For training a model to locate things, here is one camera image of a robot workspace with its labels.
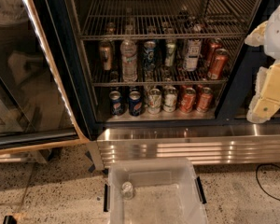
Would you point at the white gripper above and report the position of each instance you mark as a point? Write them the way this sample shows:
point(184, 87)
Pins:
point(279, 34)

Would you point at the red can front middle shelf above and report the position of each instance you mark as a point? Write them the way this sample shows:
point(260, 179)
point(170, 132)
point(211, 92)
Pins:
point(220, 59)

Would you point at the red can shelf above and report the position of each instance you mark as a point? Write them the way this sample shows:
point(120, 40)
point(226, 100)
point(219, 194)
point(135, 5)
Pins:
point(220, 59)
point(211, 46)

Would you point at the red can rear middle shelf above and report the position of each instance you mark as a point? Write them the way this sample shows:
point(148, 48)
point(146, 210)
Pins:
point(211, 46)

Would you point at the red coke can right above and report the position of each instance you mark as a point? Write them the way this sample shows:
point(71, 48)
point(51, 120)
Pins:
point(204, 99)

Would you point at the red coke can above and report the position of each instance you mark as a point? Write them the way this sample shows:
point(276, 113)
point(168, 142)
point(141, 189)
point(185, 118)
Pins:
point(187, 101)
point(204, 99)

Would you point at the red coke can left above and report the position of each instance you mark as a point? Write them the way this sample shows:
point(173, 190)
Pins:
point(187, 101)

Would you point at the green white slim can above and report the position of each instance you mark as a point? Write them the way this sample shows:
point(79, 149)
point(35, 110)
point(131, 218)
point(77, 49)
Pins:
point(170, 52)

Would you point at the stainless steel fridge base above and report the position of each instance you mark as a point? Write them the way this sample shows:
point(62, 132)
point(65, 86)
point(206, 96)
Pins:
point(204, 145)

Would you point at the white green can right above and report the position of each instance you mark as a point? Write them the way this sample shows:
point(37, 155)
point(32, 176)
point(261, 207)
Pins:
point(170, 99)

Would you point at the blue patterned can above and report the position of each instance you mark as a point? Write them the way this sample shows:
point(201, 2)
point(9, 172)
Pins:
point(149, 49)

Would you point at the white green can left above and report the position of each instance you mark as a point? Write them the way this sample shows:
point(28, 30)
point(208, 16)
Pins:
point(154, 101)

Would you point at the blue pepsi can right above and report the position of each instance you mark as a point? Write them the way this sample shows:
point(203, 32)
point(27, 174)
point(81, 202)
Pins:
point(135, 103)

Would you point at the blue pepsi can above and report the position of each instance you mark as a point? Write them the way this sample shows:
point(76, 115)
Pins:
point(116, 105)
point(135, 103)

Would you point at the blue pepsi can left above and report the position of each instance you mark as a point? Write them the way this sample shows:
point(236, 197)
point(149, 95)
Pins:
point(116, 105)

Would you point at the glass fridge door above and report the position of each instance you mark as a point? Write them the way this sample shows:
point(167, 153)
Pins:
point(34, 110)

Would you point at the white labelled bottle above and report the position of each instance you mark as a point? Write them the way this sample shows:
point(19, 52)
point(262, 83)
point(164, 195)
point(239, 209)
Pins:
point(192, 51)

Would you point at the clear plastic water bottle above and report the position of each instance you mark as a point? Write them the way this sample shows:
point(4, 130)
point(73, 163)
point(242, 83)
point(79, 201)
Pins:
point(128, 51)

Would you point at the clear plastic bin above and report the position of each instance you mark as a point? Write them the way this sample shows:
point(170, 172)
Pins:
point(164, 192)

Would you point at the small clear cup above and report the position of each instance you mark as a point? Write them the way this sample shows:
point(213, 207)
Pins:
point(127, 190)

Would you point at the middle wire shelf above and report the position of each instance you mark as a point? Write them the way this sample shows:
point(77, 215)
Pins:
point(175, 75)

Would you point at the wire shelf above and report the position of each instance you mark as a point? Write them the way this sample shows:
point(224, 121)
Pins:
point(169, 18)
point(175, 75)

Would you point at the black bin handle right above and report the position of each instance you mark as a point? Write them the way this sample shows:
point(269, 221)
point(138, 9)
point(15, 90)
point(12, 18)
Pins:
point(199, 186)

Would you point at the black bin handle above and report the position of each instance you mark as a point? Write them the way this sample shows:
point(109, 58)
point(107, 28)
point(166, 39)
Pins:
point(199, 186)
point(106, 197)

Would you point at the upper wire shelf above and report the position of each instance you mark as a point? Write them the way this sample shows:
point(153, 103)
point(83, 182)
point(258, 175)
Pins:
point(169, 18)

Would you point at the black bin handle left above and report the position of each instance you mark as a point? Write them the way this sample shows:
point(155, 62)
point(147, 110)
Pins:
point(106, 197)

